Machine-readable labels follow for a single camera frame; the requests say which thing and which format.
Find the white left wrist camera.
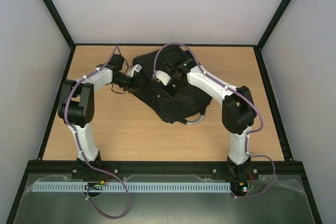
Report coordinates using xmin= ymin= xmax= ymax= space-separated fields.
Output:
xmin=127 ymin=64 xmax=142 ymax=77

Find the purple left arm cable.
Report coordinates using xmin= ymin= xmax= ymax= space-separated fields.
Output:
xmin=64 ymin=46 xmax=132 ymax=218

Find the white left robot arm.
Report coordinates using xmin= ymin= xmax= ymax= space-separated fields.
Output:
xmin=58 ymin=54 xmax=145 ymax=162

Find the light blue cable duct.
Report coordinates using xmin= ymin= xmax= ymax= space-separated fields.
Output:
xmin=31 ymin=182 xmax=231 ymax=193

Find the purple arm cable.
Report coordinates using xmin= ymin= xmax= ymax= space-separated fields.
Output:
xmin=64 ymin=46 xmax=132 ymax=218
xmin=151 ymin=42 xmax=276 ymax=200

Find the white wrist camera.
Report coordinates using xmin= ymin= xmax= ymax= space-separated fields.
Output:
xmin=127 ymin=64 xmax=142 ymax=77
xmin=153 ymin=70 xmax=171 ymax=86

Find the black frame post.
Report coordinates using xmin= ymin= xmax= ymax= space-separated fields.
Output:
xmin=257 ymin=0 xmax=292 ymax=51
xmin=42 ymin=0 xmax=75 ymax=49

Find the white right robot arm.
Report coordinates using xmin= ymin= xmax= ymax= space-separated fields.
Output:
xmin=153 ymin=55 xmax=257 ymax=178

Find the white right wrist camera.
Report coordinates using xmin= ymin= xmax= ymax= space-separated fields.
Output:
xmin=153 ymin=70 xmax=171 ymax=86

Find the black left frame post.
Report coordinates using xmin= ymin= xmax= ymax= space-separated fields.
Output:
xmin=42 ymin=0 xmax=75 ymax=49

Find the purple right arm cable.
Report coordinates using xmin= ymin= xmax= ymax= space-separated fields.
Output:
xmin=151 ymin=42 xmax=276 ymax=200

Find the black student bag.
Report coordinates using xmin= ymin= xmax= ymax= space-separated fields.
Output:
xmin=132 ymin=45 xmax=212 ymax=124

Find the black front mounting rail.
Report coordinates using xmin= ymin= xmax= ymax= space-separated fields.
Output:
xmin=26 ymin=159 xmax=305 ymax=180

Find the black right frame post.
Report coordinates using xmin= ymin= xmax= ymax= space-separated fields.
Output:
xmin=257 ymin=0 xmax=292 ymax=51

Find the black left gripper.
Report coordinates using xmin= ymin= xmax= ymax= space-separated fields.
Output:
xmin=113 ymin=73 xmax=151 ymax=92

